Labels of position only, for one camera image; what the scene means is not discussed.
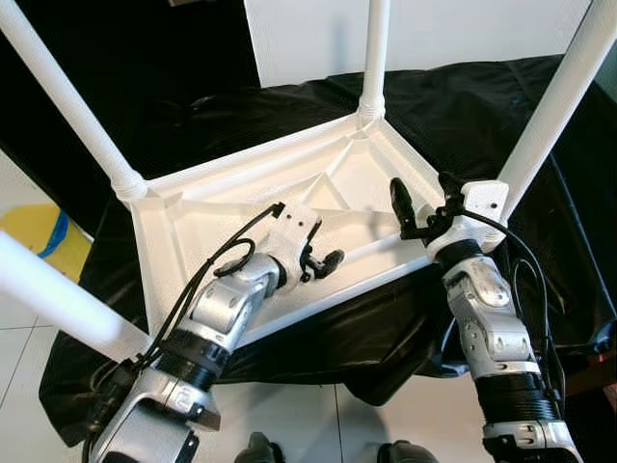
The yellow cardboard box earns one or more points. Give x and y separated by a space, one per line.
39 241

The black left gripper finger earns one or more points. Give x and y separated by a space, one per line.
313 230
328 264

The white plastic table top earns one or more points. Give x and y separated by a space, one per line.
193 241

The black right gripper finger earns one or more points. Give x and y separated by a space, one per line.
450 188
401 203

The brown wooden table leg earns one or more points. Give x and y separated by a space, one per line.
596 376
209 421

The black door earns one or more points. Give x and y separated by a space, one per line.
145 58

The grey right robot foot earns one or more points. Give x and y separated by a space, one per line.
407 453

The grey robot foot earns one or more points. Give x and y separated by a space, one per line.
260 449
407 453

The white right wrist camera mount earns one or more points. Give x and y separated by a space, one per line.
482 198

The grey left robot foot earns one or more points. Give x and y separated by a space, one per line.
260 449

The white plastic table leg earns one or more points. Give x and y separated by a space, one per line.
58 294
559 106
374 48
67 96

